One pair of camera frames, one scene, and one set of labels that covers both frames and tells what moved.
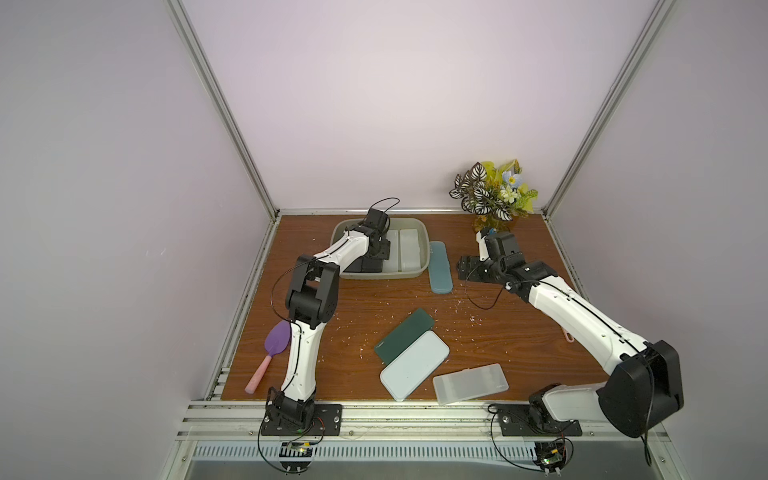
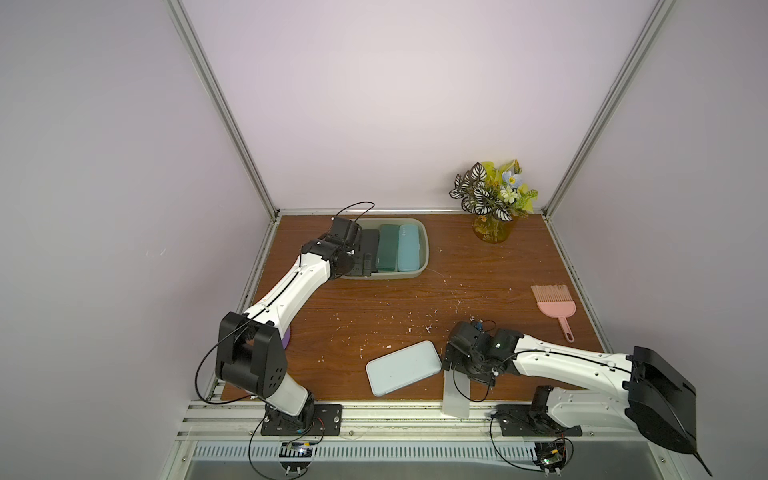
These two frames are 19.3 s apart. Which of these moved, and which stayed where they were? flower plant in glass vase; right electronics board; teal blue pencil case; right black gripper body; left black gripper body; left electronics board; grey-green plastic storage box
Moved: left black gripper body; teal blue pencil case; right black gripper body
Stayed: left electronics board; grey-green plastic storage box; right electronics board; flower plant in glass vase
